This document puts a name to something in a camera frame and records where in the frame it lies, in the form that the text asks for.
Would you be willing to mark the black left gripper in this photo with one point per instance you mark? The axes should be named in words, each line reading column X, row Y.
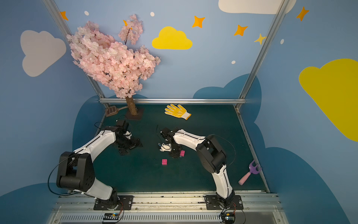
column 130, row 144

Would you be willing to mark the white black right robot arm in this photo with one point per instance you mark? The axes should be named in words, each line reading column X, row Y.
column 211, row 154

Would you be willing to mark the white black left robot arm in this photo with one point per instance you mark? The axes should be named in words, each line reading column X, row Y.
column 76, row 169

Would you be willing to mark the brown plastic slotted scoop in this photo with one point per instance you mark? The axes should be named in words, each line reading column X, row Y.
column 113, row 110

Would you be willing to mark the yellow white work glove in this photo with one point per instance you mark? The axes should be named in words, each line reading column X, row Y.
column 177, row 111

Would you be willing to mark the brown tree trunk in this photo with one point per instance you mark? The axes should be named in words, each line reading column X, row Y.
column 131, row 106

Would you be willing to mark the left controller board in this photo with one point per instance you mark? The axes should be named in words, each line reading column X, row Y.
column 111, row 218

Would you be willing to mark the controller board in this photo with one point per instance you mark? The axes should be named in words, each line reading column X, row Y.
column 227, row 218
column 111, row 218

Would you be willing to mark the purple pink toy rake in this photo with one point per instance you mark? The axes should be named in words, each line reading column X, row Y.
column 254, row 168

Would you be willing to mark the pink blossom tree crown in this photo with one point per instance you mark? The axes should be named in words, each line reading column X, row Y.
column 110, row 62

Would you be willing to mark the right controller board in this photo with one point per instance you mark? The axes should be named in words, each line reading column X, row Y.
column 227, row 218

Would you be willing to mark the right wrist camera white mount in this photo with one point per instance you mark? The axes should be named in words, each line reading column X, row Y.
column 164, row 147

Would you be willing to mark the dark metal tree base plate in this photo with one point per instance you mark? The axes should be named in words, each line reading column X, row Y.
column 137, row 116

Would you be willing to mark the horizontal aluminium back rail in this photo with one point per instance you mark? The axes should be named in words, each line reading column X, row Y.
column 191, row 101

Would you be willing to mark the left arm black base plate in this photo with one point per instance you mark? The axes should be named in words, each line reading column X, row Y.
column 114, row 204

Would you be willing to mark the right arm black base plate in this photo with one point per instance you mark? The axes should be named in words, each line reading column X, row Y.
column 214, row 202

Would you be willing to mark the front aluminium rail frame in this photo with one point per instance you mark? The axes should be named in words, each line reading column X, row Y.
column 172, row 208

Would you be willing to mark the right aluminium corner post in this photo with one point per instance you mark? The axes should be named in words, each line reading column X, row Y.
column 274, row 27

